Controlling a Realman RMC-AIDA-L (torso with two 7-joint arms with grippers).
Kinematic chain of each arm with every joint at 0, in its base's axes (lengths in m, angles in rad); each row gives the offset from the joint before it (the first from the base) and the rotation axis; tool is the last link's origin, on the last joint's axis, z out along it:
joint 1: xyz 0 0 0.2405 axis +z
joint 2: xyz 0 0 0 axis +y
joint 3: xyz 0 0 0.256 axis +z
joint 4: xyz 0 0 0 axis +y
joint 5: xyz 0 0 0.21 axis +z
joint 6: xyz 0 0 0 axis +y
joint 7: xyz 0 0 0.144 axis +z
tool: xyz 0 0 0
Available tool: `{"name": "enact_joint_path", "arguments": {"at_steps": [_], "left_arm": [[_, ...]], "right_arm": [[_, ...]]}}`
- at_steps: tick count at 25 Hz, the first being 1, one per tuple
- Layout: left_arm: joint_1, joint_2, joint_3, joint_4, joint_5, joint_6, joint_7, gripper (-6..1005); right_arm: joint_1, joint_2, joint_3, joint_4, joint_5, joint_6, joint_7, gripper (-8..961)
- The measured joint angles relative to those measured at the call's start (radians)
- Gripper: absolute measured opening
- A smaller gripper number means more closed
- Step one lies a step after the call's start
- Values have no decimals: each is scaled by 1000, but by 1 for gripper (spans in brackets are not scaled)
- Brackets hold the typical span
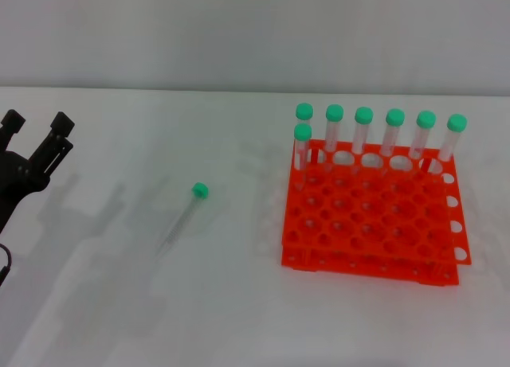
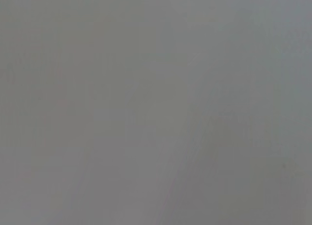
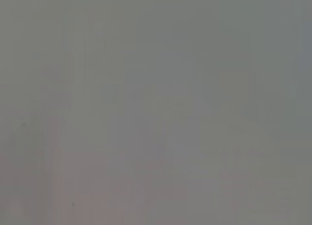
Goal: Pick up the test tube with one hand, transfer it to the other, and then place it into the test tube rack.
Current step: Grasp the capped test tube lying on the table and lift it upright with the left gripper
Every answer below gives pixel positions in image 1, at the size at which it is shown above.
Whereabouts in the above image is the orange test tube rack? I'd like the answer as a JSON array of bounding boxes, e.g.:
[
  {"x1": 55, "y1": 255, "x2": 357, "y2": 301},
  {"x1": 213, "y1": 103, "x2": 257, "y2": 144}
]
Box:
[{"x1": 280, "y1": 138, "x2": 470, "y2": 287}]

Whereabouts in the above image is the green-capped clear test tube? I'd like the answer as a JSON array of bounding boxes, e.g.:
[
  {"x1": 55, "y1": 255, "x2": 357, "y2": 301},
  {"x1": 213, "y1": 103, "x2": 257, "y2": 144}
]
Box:
[
  {"x1": 292, "y1": 123, "x2": 313, "y2": 189},
  {"x1": 323, "y1": 103, "x2": 345, "y2": 173},
  {"x1": 409, "y1": 110, "x2": 437, "y2": 163},
  {"x1": 153, "y1": 182, "x2": 210, "y2": 264},
  {"x1": 379, "y1": 107, "x2": 406, "y2": 177},
  {"x1": 351, "y1": 106, "x2": 375, "y2": 175},
  {"x1": 435, "y1": 113, "x2": 469, "y2": 165},
  {"x1": 295, "y1": 102, "x2": 316, "y2": 153}
]

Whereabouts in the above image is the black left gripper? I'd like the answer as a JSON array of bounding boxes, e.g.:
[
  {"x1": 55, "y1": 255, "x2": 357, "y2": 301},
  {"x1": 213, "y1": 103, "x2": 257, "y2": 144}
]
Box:
[{"x1": 0, "y1": 109, "x2": 77, "y2": 233}]

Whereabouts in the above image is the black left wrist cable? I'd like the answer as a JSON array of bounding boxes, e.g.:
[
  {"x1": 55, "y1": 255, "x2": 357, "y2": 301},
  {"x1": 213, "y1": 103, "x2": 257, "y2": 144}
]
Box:
[{"x1": 0, "y1": 243, "x2": 14, "y2": 287}]

